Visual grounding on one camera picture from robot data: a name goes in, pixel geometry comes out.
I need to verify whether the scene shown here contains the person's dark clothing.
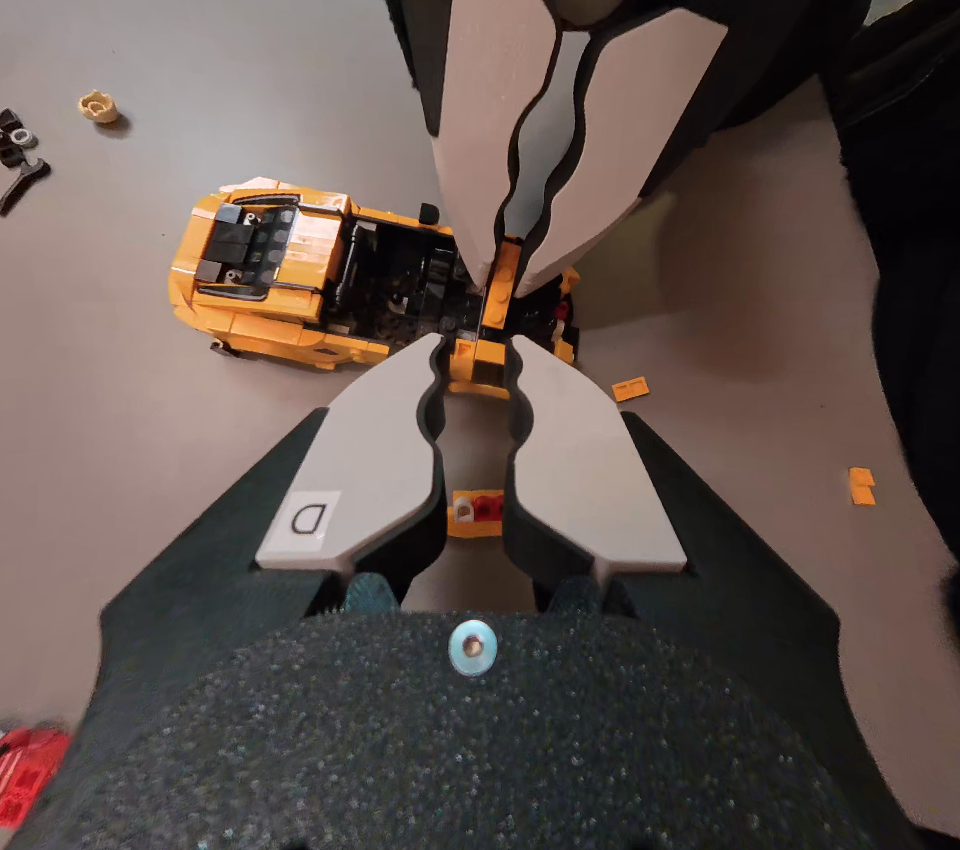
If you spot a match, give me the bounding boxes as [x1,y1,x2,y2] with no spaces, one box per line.
[821,0,960,570]

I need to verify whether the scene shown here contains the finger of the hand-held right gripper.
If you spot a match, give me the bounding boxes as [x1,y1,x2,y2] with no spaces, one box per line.
[516,6,730,300]
[431,0,564,290]

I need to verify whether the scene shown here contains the yellow angled lego plate piece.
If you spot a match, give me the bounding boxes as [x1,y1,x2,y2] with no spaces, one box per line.
[480,235,525,334]

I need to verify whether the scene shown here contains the yellow lego bumper assembly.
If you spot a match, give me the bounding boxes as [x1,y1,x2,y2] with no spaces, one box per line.
[447,488,505,538]

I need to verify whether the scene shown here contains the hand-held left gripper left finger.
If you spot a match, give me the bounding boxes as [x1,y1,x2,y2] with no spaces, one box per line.
[255,333,449,579]

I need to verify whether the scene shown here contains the yellow lego car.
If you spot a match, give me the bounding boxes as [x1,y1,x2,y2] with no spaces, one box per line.
[168,175,582,401]

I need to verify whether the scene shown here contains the red lego minifigure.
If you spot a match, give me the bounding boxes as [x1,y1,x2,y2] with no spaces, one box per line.
[0,725,74,830]

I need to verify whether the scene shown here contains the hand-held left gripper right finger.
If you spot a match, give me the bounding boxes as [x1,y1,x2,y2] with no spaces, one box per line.
[504,334,690,577]

